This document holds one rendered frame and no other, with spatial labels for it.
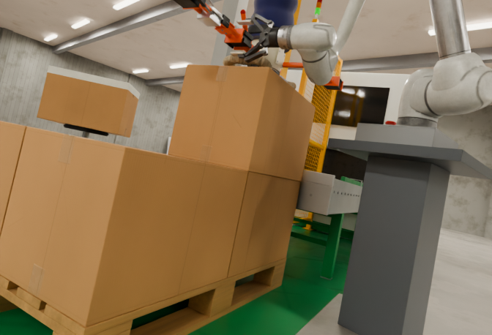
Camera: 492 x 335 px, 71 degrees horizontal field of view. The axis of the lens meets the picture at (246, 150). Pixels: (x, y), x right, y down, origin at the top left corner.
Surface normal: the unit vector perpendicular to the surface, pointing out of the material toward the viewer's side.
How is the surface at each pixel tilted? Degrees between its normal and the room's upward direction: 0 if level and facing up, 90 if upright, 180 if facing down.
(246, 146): 90
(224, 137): 90
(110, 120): 90
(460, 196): 90
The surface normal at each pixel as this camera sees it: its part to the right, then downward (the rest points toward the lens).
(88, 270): -0.47, -0.14
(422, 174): -0.70, -0.18
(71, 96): 0.11, -0.04
